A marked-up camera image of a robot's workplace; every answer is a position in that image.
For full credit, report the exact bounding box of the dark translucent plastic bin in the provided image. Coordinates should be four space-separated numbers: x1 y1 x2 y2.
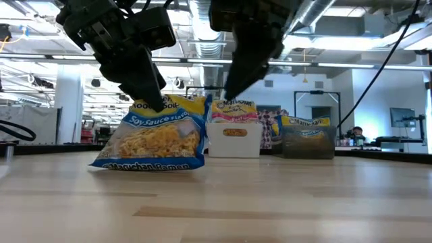
271 123 338 160

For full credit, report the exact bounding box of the black metal workstation frame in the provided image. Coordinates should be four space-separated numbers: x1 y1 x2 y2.
293 90 342 126

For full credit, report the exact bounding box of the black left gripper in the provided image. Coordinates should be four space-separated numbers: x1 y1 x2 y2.
56 0 167 113

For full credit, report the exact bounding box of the grey partition curtain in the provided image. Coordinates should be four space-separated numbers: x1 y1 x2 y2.
0 105 59 146

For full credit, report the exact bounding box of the slanted silver spiral duct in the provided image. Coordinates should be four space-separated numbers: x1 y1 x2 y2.
266 0 338 74

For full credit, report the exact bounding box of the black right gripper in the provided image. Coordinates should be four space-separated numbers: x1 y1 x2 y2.
209 0 294 101

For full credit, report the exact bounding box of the yellow hanging cord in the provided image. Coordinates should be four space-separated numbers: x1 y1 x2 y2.
302 49 309 84

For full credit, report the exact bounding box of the large silver spiral duct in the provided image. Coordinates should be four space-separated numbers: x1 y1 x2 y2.
188 0 226 106

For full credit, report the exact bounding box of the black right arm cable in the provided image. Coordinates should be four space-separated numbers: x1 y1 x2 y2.
337 0 422 128

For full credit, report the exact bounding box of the person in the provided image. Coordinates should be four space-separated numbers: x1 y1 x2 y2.
347 126 369 146

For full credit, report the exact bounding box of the white plastic bin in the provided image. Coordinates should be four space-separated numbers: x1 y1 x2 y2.
206 121 264 159

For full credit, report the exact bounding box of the white square column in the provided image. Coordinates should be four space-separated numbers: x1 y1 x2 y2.
55 63 85 145

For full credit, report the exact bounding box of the dark office desk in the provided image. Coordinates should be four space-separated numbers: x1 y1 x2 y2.
374 136 427 146

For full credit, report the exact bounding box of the floral patterned cloth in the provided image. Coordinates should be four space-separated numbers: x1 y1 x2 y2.
256 109 290 150

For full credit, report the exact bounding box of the long ceiling light strip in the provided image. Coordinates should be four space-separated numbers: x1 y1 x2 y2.
0 53 432 72

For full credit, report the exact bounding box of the black aluminium table frame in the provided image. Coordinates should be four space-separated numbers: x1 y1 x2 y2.
0 143 432 165

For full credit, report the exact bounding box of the wall-side computer monitor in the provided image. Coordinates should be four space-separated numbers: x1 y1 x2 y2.
389 107 416 128

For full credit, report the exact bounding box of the black cable loop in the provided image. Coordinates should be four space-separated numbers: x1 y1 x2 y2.
0 119 37 142

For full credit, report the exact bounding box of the grey rectangular air duct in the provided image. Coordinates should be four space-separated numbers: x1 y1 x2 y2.
315 15 385 38

